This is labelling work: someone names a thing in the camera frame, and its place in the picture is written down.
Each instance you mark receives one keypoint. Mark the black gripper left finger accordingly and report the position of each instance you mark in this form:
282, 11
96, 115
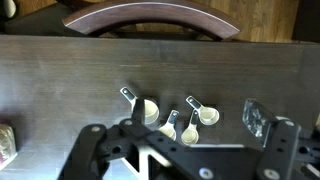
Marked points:
90, 146

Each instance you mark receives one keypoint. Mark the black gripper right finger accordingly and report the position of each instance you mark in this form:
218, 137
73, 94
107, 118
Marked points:
283, 146

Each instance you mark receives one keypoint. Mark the third-cup steel measuring cup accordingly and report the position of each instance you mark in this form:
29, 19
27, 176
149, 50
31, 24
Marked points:
209, 116

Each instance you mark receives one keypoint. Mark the half-cup steel measuring cup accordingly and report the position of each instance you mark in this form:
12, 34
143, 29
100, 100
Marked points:
170, 128

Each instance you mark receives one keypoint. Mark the largest steel measuring cup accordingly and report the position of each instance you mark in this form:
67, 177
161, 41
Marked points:
153, 113

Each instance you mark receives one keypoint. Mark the curved-back dark wooden chair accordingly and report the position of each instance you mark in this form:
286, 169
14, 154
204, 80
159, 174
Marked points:
150, 15

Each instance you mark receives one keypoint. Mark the white rounded object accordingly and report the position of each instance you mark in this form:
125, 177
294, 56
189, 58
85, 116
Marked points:
6, 6

